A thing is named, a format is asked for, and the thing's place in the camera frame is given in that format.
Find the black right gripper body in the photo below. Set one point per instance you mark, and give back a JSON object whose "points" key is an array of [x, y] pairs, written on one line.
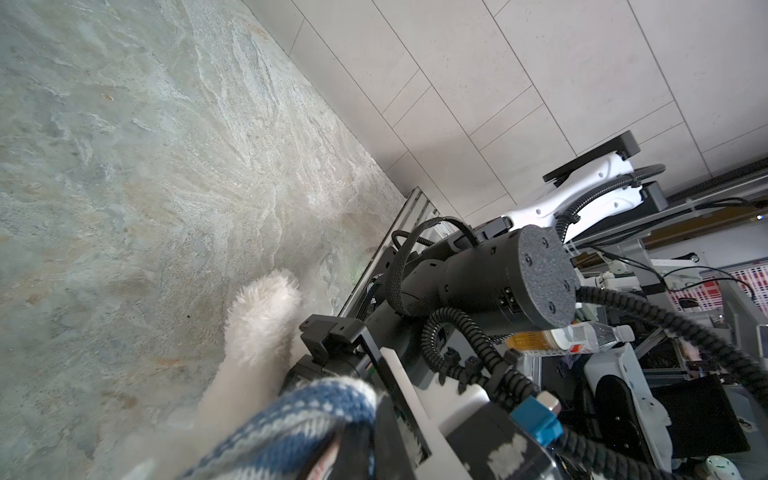
{"points": [[403, 443]]}

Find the white plush teddy bear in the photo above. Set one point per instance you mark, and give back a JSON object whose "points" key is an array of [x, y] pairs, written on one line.
{"points": [[258, 337]]}

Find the blue white striped knit sweater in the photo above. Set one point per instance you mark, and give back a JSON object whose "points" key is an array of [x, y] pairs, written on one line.
{"points": [[278, 442]]}

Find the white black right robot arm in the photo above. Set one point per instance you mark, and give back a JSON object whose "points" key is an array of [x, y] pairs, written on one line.
{"points": [[512, 271]]}

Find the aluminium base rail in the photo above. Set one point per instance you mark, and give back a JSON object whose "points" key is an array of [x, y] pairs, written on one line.
{"points": [[735, 188]]}

